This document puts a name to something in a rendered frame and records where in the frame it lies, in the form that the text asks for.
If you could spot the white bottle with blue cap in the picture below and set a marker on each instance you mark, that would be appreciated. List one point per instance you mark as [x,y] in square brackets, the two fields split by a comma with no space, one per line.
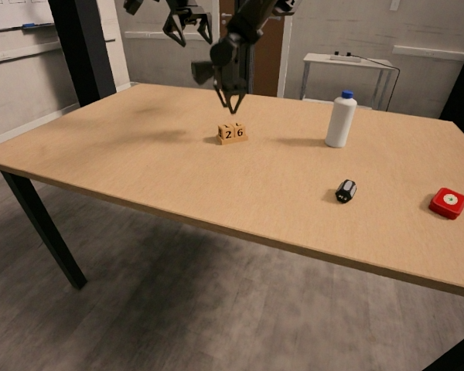
[340,121]

